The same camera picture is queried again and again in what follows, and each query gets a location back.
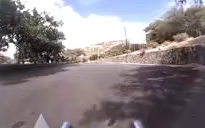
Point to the robot's own part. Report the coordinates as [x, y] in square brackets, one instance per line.
[137, 124]
[66, 125]

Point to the bushes on slope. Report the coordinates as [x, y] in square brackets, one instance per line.
[183, 23]

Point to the grey asphalt road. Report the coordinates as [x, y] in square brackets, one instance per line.
[90, 90]

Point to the utility pole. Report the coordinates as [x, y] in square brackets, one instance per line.
[125, 36]

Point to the dry hillside with shrubs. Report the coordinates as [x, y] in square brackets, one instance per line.
[100, 50]

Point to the stone retaining wall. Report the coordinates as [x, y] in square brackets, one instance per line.
[170, 55]

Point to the large dark green tree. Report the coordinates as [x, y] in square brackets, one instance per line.
[33, 36]

